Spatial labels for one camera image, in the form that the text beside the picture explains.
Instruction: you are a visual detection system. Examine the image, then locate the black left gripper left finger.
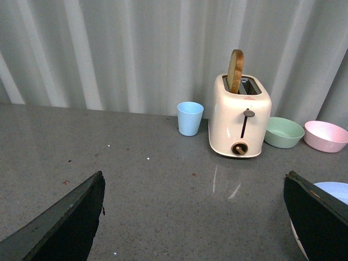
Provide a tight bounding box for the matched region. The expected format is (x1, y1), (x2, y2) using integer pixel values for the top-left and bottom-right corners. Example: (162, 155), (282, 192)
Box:
(1, 171), (105, 260)

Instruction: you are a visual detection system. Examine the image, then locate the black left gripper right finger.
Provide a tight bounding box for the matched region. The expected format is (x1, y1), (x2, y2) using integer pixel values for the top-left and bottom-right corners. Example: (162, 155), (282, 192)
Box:
(283, 171), (347, 260)

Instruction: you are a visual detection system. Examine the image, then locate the light blue plate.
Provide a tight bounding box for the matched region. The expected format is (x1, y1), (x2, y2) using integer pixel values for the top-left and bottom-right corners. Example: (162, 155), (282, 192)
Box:
(290, 182), (347, 260)

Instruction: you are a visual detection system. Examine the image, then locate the pink bowl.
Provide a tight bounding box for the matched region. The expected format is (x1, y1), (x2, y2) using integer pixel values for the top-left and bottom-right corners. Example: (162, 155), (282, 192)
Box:
(304, 121), (347, 153)

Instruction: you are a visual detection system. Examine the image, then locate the green bowl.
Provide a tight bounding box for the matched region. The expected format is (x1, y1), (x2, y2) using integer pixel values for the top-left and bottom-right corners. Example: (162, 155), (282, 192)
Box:
(264, 117), (305, 148)

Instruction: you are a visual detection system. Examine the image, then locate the cream toaster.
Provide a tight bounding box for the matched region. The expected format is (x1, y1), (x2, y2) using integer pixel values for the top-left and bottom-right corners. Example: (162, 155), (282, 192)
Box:
(208, 74), (272, 158)

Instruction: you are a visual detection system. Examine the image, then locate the bread slice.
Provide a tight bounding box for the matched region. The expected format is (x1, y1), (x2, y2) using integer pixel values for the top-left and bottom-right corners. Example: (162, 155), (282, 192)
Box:
(227, 49), (244, 94)

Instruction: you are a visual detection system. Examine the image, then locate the grey curtain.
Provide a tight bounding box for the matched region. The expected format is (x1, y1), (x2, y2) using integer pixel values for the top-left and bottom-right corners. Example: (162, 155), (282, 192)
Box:
(1, 1), (347, 128)

